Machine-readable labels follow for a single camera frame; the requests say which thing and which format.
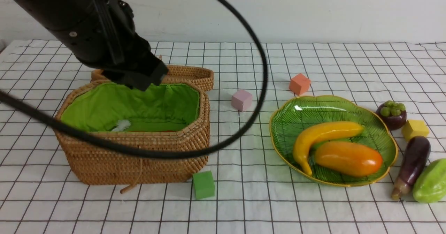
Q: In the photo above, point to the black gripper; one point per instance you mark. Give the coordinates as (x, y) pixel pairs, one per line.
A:
(134, 47)

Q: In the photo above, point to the yellow plastic banana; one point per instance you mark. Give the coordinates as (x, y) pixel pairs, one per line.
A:
(321, 133)

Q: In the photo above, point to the orange yellow plastic mango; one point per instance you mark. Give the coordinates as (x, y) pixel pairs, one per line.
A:
(348, 158)

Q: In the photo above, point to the dark purple plastic mangosteen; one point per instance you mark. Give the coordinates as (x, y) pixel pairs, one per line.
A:
(393, 114)

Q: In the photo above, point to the purple plastic eggplant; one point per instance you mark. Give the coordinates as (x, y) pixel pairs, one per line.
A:
(414, 161)

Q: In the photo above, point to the light green plastic gourd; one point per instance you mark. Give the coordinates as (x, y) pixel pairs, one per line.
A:
(430, 187)

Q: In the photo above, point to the orange plastic carrot green leaves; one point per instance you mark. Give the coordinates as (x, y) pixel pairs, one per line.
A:
(157, 131)

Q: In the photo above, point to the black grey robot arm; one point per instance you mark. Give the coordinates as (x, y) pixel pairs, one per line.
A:
(101, 34)

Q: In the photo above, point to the woven wicker basket green lining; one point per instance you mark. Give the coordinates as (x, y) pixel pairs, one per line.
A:
(108, 110)

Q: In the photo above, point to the woven wicker basket lid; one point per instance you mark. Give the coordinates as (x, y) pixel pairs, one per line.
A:
(191, 74)

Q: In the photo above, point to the pink foam cube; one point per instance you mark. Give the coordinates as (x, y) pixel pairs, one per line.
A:
(241, 100)

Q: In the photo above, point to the green foam cube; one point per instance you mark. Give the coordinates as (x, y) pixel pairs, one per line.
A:
(204, 186)

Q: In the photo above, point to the orange foam cube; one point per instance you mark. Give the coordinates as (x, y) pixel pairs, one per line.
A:
(299, 84)

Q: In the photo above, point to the green leaf-shaped glass plate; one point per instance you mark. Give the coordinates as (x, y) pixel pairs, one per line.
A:
(302, 112)

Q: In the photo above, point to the white grid tablecloth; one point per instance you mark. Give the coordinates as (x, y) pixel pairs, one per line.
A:
(256, 193)

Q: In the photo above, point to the yellow foam cube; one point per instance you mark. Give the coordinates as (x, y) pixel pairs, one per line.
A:
(414, 128)

